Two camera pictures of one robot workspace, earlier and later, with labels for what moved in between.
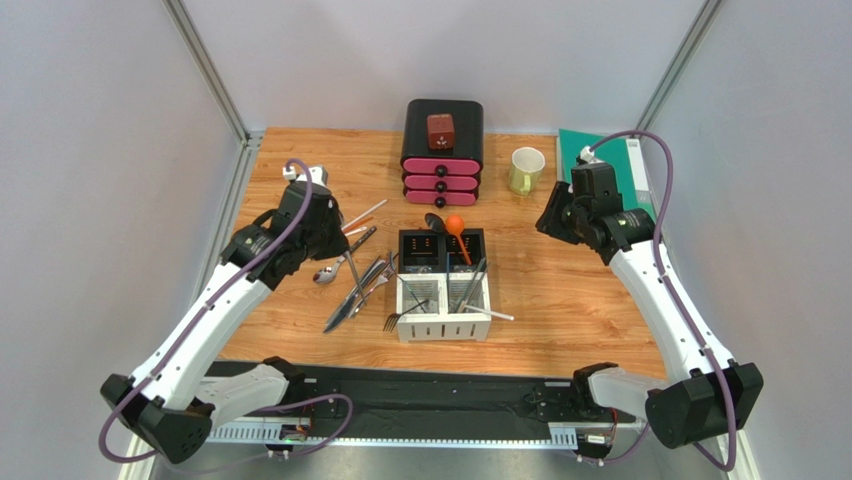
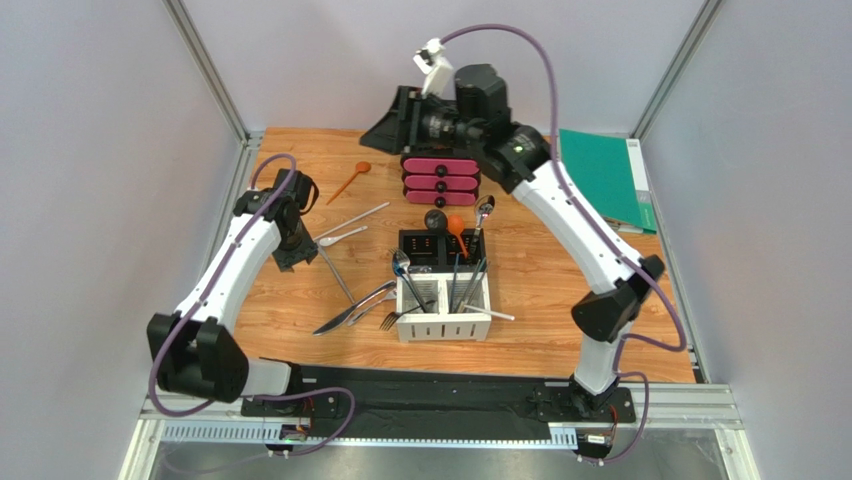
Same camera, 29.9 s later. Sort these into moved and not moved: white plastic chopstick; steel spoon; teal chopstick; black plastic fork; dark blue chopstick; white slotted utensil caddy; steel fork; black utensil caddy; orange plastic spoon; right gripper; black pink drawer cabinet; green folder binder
Moved: steel spoon; dark blue chopstick; right gripper; steel fork
Not moved: green folder binder; white slotted utensil caddy; orange plastic spoon; black plastic fork; black pink drawer cabinet; black utensil caddy; white plastic chopstick; teal chopstick
